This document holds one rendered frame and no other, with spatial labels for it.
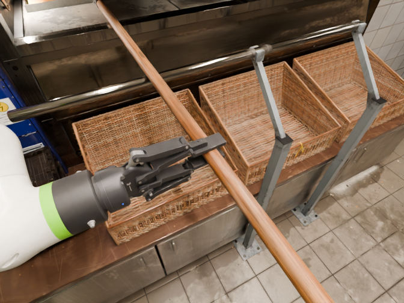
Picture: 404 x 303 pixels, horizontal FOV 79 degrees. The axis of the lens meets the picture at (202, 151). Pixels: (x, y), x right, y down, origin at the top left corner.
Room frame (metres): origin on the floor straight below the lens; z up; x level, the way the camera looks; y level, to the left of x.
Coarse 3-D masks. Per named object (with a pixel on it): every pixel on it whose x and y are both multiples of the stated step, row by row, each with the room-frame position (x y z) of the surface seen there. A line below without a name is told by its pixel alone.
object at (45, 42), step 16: (240, 0) 1.22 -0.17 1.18; (256, 0) 1.22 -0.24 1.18; (272, 0) 1.26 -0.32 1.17; (288, 0) 1.30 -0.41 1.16; (304, 0) 1.35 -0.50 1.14; (144, 16) 1.03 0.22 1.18; (160, 16) 1.03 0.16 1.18; (176, 16) 1.04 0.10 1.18; (192, 16) 1.07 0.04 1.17; (208, 16) 1.11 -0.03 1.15; (224, 16) 1.14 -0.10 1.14; (64, 32) 0.88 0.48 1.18; (80, 32) 0.88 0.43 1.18; (96, 32) 0.90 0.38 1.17; (112, 32) 0.93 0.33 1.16; (128, 32) 0.95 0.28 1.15; (16, 48) 0.78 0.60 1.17; (32, 48) 0.80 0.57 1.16; (48, 48) 0.82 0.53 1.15; (64, 48) 0.85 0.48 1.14
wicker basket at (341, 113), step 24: (336, 48) 1.48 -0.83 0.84; (312, 72) 1.37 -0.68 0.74; (336, 72) 1.46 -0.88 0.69; (360, 72) 1.48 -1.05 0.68; (384, 72) 1.36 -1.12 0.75; (336, 96) 1.33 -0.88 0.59; (360, 96) 1.33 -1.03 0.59; (384, 96) 1.29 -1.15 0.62; (336, 120) 0.98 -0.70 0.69; (384, 120) 1.08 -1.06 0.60
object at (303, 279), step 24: (120, 24) 0.89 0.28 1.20; (144, 72) 0.60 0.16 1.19; (168, 96) 0.47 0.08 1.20; (192, 120) 0.39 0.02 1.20; (216, 168) 0.27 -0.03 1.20; (240, 192) 0.22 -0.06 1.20; (264, 216) 0.17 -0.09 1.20; (264, 240) 0.14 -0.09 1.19; (288, 264) 0.11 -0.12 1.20; (312, 288) 0.08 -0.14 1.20
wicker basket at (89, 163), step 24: (192, 96) 0.98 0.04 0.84; (96, 120) 0.81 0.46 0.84; (120, 120) 0.85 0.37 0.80; (144, 120) 0.89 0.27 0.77; (168, 120) 0.94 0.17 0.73; (96, 144) 0.77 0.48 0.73; (120, 144) 0.81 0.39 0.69; (144, 144) 0.85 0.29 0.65; (96, 168) 0.72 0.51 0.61; (168, 192) 0.60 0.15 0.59; (192, 192) 0.52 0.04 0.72; (216, 192) 0.58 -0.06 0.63; (120, 216) 0.48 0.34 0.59; (144, 216) 0.43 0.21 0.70; (168, 216) 0.47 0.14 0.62; (120, 240) 0.37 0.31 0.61
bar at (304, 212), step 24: (360, 24) 0.98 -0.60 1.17; (264, 48) 0.78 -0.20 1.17; (288, 48) 0.83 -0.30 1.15; (360, 48) 0.95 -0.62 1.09; (168, 72) 0.63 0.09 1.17; (192, 72) 0.66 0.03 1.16; (264, 72) 0.74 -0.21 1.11; (72, 96) 0.52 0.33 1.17; (96, 96) 0.53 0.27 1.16; (264, 96) 0.70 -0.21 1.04; (360, 120) 0.81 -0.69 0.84; (288, 144) 0.57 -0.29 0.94; (336, 168) 0.78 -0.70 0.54; (264, 192) 0.57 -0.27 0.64; (312, 216) 0.78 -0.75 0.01; (240, 240) 0.61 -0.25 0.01
